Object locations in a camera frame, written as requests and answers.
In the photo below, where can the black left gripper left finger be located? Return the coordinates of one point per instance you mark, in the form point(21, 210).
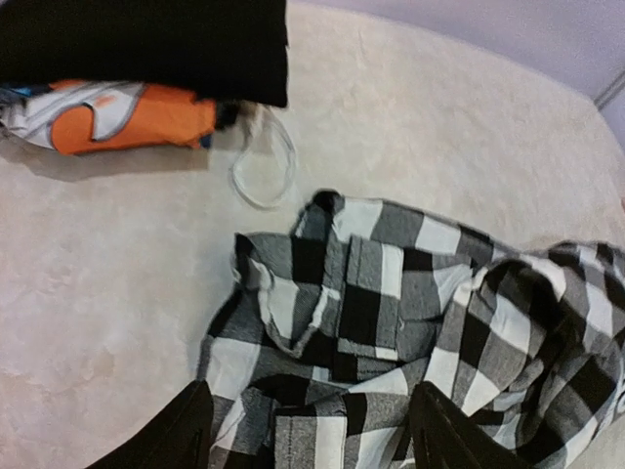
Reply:
point(178, 436)

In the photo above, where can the black white checked shirt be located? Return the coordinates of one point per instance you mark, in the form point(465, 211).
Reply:
point(313, 359)

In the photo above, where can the colourful patterned folded shorts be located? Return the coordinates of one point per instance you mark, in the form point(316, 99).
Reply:
point(74, 117)

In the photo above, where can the right aluminium frame post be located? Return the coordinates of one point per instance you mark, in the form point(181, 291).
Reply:
point(611, 91)

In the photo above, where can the black t-shirt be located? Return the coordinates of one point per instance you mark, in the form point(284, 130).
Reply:
point(232, 50)

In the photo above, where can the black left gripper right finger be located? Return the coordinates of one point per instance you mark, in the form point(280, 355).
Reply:
point(444, 437)

